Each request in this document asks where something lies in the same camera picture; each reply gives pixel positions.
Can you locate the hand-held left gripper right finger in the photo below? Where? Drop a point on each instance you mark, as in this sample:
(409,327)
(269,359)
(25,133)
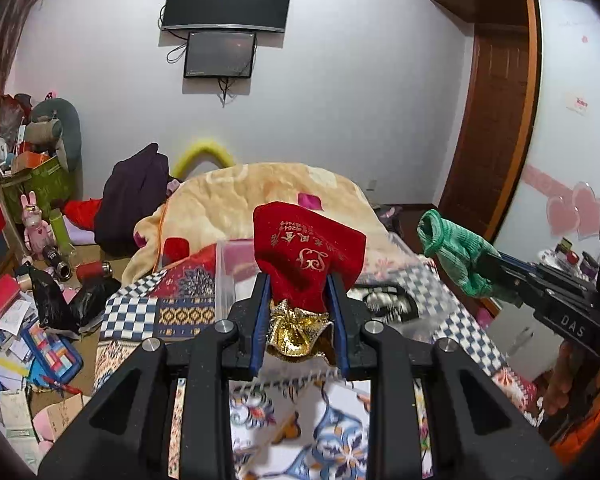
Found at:
(335,305)

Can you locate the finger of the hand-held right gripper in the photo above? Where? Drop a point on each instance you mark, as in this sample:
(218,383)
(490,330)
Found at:
(520,264)
(505,287)

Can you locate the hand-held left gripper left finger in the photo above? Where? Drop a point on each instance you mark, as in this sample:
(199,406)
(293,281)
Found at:
(263,305)

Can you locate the red pouch with gold trim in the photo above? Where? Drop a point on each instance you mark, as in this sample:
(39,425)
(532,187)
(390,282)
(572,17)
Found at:
(300,255)

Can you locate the green knitted sock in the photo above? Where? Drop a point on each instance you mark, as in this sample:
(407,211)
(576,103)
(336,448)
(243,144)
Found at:
(455,250)

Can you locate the person's right forearm orange sleeve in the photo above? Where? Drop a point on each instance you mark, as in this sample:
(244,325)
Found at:
(582,440)

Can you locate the person's right hand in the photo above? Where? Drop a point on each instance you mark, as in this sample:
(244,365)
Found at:
(560,385)

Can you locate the clear plastic box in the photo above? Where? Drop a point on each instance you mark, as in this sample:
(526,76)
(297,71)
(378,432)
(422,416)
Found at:
(235,280)

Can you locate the patterned patchwork quilt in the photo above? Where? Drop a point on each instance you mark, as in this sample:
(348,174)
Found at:
(180,305)

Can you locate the pink cloth scrap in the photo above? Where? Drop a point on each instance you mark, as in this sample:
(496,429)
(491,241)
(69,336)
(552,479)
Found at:
(310,201)

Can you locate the beige floral blanket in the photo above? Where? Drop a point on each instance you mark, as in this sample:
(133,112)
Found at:
(240,195)

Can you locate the brown wooden door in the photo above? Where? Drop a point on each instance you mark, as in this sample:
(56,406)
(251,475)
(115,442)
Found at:
(495,135)

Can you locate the white wardrobe door pink hearts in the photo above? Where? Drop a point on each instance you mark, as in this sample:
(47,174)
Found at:
(565,135)

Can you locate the yellow fuzzy hoop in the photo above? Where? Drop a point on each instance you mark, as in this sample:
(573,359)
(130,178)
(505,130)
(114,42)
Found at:
(202,149)

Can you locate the dark purple clothing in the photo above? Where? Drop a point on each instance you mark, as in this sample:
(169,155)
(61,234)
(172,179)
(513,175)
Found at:
(130,195)

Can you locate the red cylinder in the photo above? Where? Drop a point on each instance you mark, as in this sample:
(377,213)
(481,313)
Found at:
(94,270)

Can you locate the red cloth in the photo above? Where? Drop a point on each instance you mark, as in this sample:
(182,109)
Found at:
(82,212)

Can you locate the black plastic bag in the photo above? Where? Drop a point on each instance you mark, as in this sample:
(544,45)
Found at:
(60,305)

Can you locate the black cylinder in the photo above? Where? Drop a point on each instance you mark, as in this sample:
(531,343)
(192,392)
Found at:
(57,262)

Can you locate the green cylinder tube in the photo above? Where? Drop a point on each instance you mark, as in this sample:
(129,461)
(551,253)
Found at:
(61,232)

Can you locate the red pen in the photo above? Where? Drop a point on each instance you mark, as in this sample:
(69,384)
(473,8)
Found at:
(62,386)

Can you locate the colourful pencil case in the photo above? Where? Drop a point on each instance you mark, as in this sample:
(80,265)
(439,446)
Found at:
(52,355)

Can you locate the cardboard box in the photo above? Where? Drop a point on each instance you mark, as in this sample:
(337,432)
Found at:
(62,415)

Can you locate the pink rabbit toy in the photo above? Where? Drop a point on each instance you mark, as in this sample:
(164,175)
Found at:
(36,230)

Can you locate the green storage box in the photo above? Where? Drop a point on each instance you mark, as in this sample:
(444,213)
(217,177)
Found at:
(42,185)

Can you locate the pile of papers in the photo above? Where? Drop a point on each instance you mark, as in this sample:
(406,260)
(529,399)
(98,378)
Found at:
(10,390)

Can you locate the grey plush pillow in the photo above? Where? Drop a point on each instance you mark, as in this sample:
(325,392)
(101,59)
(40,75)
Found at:
(62,120)

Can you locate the small black wall monitor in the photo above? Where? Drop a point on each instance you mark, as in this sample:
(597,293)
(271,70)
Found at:
(220,55)

